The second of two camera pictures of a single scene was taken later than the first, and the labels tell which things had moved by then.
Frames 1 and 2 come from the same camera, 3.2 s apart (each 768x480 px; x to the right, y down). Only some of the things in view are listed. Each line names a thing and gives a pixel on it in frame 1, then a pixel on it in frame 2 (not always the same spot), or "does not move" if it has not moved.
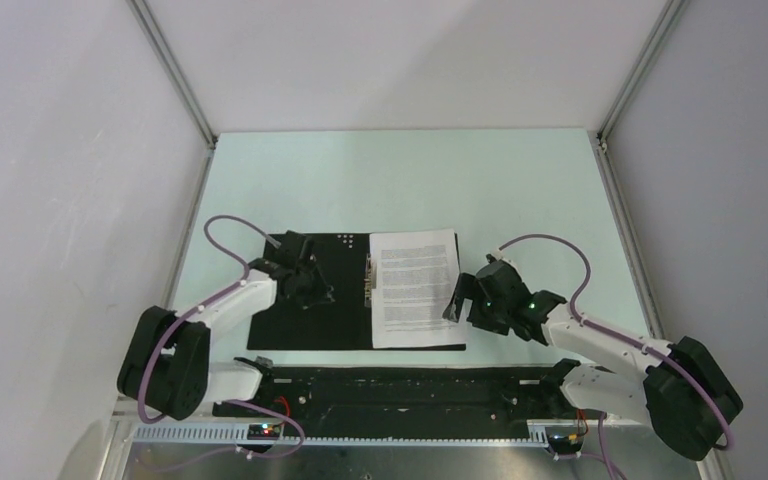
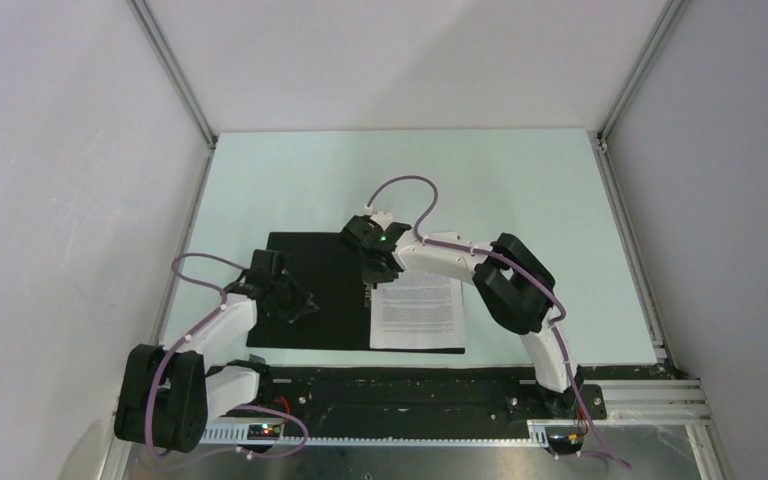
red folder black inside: [337, 323] does not move
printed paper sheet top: [417, 273] does not move
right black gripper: [468, 288] → [376, 278]
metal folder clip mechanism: [370, 280] does not move
